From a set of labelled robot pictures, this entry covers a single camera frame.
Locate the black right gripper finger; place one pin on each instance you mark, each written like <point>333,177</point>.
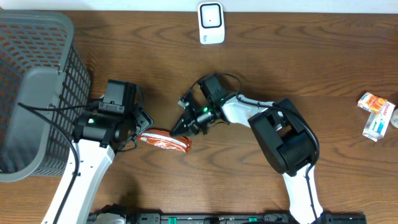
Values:
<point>184,121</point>
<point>174,133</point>

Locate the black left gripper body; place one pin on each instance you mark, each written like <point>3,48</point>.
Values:
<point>139,119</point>

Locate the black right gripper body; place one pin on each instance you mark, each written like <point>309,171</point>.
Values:
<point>201,117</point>

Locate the red chocolate bar wrapper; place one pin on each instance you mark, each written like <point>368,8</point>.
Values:
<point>162,139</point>

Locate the orange juice carton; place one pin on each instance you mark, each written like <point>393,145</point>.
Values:
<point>371,103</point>

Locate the white Panadol box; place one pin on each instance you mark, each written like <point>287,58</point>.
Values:
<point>377,124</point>

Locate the green lid jar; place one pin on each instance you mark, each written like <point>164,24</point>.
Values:
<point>394,118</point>

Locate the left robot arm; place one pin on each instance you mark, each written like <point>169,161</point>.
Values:
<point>99,134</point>

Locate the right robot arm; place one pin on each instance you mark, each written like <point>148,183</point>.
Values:
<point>286,140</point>

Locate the white barcode scanner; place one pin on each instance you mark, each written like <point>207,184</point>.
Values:
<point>211,23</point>

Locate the grey plastic shopping basket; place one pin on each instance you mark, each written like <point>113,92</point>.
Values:
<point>44,86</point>

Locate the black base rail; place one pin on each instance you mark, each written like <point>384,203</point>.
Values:
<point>120,214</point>

